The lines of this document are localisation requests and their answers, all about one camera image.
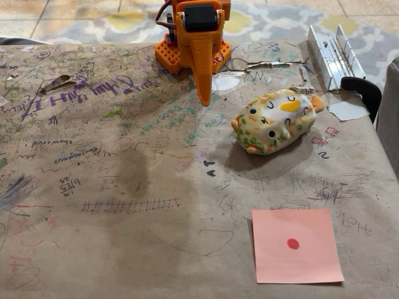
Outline pink sticky note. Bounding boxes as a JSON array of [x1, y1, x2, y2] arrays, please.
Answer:
[[251, 208, 345, 285]]

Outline black clamp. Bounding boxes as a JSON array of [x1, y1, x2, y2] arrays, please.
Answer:
[[340, 76, 383, 124]]

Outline aluminium mitre box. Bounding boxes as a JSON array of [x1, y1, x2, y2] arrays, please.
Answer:
[[307, 24, 366, 92]]

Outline red black servo wires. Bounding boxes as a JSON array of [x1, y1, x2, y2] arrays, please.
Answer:
[[155, 0, 174, 34]]

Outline grey yellow patterned rug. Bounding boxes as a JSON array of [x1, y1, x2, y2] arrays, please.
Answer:
[[31, 0, 399, 91]]

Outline white paper scrap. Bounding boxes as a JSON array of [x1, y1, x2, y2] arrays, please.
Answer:
[[326, 100, 371, 122]]

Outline scribbled brown paper cover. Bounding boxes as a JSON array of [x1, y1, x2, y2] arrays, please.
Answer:
[[0, 39, 399, 299]]

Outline spotted plush toy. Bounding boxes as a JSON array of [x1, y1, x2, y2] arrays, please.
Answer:
[[230, 88, 325, 156]]

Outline grey upholstered seat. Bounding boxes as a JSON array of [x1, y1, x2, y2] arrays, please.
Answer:
[[375, 57, 399, 176]]

